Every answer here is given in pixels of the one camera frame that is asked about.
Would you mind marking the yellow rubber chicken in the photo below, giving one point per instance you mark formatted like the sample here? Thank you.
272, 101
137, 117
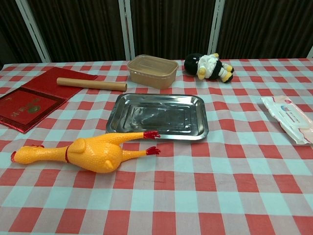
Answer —
97, 151

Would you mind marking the rectangular metal tray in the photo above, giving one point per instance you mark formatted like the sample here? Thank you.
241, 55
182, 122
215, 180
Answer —
159, 115

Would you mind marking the brown plastic food container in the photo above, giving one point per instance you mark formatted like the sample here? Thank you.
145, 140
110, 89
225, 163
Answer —
151, 73

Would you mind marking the wooden rolling pin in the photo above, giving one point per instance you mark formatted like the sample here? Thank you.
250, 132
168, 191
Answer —
90, 84

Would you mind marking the black and white plush doll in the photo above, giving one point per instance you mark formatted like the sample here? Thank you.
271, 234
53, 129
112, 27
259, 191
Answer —
210, 66

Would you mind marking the red checkered tablecloth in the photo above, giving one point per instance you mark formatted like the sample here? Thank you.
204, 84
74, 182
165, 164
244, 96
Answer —
171, 191

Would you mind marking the dark pleated curtain panel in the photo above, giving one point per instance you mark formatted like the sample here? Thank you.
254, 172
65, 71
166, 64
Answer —
12, 29
266, 27
171, 27
80, 29

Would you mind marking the red certificate folder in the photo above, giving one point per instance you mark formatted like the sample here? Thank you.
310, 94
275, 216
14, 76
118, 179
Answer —
41, 98

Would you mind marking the white wet wipes pack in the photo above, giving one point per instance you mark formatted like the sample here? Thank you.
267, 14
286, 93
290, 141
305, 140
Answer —
291, 117

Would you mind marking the white frame post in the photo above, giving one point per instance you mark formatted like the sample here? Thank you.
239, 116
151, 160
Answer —
34, 29
310, 52
216, 29
127, 29

